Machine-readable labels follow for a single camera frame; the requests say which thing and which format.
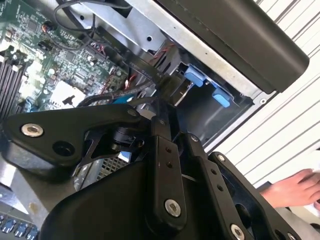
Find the hard disk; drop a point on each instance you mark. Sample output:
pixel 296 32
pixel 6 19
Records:
pixel 195 75

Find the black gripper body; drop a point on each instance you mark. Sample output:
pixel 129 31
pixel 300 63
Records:
pixel 105 212

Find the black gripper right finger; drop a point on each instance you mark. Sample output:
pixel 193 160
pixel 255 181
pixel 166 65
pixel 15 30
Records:
pixel 215 180

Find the person's bare hand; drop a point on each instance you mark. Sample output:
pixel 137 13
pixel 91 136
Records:
pixel 295 190

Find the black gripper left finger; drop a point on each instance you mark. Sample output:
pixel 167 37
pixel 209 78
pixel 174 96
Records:
pixel 50 145

